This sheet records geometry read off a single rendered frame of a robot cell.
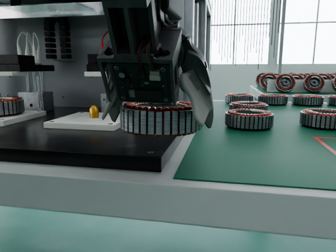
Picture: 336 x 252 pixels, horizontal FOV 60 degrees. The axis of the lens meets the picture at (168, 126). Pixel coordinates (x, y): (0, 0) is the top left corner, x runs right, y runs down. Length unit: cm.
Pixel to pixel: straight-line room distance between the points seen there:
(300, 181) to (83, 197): 28
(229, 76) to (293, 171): 659
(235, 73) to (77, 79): 618
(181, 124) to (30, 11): 59
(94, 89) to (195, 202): 63
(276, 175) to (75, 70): 71
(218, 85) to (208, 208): 667
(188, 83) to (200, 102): 3
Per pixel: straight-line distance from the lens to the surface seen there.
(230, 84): 700
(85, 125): 59
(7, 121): 70
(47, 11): 82
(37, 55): 89
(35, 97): 87
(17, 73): 80
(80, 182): 40
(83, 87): 94
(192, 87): 34
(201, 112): 34
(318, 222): 38
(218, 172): 40
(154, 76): 27
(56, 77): 99
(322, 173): 44
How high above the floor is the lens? 89
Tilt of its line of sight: 11 degrees down
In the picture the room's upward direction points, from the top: straight up
